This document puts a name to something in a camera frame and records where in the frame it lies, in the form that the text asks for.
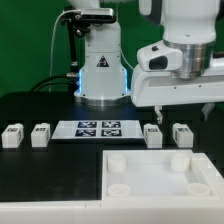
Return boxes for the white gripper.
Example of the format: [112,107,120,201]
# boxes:
[131,40,224,124]

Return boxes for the white square tabletop tray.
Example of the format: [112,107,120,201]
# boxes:
[101,148,224,201]

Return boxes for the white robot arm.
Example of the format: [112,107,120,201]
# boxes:
[67,0,224,107]

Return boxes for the white sheet with markers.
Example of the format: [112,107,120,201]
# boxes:
[52,120,143,140]

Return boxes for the black camera stand pole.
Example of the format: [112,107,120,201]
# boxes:
[67,20,79,88]

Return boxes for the black cables at base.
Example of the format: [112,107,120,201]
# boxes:
[29,72,81,93]

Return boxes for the white front barrier rail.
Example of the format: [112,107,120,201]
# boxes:
[0,196,224,224]

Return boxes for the black camera on stand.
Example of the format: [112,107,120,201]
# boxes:
[60,8,116,38]

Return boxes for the white camera cable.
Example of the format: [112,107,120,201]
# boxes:
[49,9,83,93]

